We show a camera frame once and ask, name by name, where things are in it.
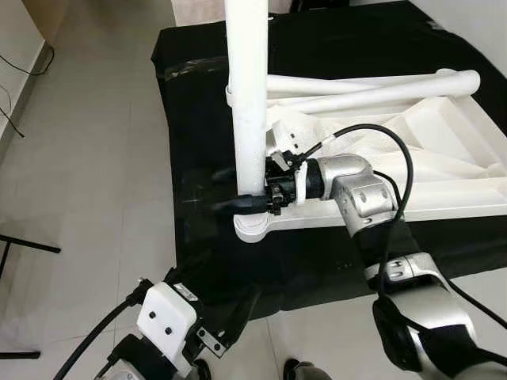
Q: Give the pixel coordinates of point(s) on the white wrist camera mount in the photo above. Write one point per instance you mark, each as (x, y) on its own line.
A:
(303, 186)
(165, 321)

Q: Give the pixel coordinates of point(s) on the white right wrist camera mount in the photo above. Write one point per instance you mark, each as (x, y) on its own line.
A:
(303, 186)

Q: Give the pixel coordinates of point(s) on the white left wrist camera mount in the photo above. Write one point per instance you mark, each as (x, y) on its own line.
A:
(165, 321)

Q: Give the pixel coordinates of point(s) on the beige floor mat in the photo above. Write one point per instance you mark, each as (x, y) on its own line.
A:
(198, 9)

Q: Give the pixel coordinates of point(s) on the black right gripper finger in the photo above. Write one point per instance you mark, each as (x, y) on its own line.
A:
(245, 204)

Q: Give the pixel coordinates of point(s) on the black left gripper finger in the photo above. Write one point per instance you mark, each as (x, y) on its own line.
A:
(177, 275)

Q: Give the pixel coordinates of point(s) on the black tablecloth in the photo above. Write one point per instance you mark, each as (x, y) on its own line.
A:
(317, 269)

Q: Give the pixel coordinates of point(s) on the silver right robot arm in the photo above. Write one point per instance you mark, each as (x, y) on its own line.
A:
(436, 309)

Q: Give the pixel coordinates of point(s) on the brown wooden cabinet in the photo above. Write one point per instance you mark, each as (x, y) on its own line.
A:
(43, 20)

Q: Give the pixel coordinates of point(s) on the white plastic children table top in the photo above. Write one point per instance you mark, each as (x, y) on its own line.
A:
(444, 150)

